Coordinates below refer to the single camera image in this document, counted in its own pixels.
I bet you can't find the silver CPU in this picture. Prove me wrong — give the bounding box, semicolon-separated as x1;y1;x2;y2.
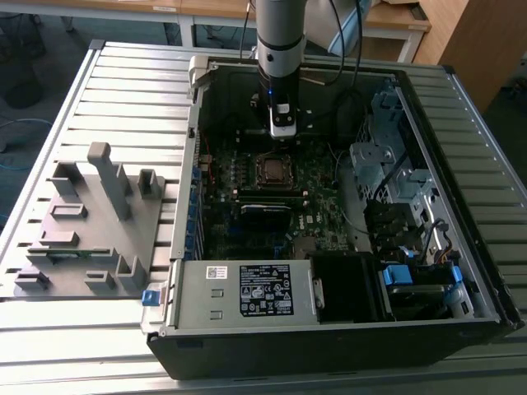
264;159;289;182

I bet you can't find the metal socket cover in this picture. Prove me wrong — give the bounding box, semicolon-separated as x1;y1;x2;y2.
255;154;298;189

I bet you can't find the CPU socket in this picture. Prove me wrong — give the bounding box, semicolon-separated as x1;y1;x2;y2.
254;152;300;191

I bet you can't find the black RAM slot bank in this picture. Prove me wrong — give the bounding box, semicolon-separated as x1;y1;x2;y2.
237;185;309;203

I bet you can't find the metal drive cage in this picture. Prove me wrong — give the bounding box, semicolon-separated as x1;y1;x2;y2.
348;80;445;207

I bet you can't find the green motherboard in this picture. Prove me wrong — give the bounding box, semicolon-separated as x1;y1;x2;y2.
192;125;374;261

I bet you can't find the black graphics card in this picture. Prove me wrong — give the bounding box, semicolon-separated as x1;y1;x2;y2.
239;202;294;239

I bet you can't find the chipset heatsink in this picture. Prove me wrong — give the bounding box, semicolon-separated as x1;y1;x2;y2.
292;236;318;257

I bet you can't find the wooden cabinet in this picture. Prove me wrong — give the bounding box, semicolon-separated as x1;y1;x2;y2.
413;0;527;114

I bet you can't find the blue disk carrier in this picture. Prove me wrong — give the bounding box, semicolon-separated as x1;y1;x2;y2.
380;264;414;286

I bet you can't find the grey power supply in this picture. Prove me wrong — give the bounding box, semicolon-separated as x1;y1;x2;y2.
162;258;326;330

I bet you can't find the grey parts rack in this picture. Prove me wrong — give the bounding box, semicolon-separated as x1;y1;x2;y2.
12;142;168;298

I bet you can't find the black hard disk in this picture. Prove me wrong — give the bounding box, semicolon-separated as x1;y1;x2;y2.
386;283;450;321

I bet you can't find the black office chair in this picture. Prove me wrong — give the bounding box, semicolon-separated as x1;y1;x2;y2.
0;12;47;110

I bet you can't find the black PC case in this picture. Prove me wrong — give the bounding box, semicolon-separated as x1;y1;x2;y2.
139;52;526;382

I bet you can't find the green RAM stick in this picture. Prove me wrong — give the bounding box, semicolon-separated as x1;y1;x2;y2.
47;250;94;261

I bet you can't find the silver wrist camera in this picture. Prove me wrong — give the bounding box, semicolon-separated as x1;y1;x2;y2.
268;102;298;141

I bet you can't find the black looped case cable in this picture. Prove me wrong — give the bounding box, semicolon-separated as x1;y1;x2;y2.
333;88;370;143

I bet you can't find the grey case handle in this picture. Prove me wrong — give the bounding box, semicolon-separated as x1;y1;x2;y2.
187;55;212;100

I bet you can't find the wooden desk white frame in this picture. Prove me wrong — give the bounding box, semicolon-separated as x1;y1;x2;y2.
180;0;432;63
0;0;194;46

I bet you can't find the red twisted wire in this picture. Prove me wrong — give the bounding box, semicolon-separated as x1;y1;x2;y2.
200;130;218;183

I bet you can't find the black drive cable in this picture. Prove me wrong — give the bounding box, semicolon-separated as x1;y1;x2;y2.
372;150;409;203

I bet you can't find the coloured wire bundle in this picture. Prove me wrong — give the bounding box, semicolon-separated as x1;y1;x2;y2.
422;218;460;267

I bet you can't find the blue floor cable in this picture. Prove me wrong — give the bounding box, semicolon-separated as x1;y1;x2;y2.
0;117;55;170

